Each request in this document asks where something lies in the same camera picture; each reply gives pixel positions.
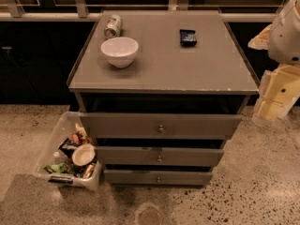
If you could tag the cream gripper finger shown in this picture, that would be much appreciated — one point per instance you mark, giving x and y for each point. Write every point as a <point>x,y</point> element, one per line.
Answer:
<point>261,41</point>
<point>264,112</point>

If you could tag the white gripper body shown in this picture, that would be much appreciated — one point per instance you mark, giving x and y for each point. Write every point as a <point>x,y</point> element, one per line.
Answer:
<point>285,40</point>

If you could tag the grey top drawer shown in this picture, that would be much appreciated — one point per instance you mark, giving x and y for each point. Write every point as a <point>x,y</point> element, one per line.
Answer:
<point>160,125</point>

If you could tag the grey drawer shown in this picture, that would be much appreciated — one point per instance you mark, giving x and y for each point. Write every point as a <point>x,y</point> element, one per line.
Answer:
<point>168,178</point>
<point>160,125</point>
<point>159,156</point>

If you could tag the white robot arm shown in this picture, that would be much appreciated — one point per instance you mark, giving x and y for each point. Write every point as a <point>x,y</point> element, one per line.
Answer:
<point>284,37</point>

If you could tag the grey drawer cabinet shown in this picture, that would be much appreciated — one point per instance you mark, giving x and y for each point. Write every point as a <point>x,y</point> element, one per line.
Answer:
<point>212,77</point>

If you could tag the grey bottom drawer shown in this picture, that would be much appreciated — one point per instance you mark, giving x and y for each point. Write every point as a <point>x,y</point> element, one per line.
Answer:
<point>168,178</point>

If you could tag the grey middle drawer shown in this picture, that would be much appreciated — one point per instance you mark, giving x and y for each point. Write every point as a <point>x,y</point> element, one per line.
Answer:
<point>159,156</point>

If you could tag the dark blue snack packet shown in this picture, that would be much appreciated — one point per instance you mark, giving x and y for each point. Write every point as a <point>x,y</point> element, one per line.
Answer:
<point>188,38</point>

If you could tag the white ceramic bowl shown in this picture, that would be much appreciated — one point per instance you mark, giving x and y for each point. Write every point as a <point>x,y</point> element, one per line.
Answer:
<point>120,51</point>

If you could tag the crushed soda can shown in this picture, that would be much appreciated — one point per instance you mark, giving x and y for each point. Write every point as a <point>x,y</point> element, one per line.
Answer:
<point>113,26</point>

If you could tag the white bowl in bin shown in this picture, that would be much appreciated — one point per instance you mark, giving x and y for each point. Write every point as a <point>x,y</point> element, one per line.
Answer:
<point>83,155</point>

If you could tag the black snack packet in bin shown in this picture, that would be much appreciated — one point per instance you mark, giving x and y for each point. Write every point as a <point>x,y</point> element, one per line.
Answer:
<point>68,147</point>

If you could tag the clear plastic bin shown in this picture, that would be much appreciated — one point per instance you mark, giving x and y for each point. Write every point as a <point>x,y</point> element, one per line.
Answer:
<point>69,126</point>

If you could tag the green snack wrapper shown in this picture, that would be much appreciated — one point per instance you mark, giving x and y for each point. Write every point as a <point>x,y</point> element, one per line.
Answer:
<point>58,168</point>

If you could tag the metal window railing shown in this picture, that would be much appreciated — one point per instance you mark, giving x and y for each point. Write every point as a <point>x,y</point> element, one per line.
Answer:
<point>232,11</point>

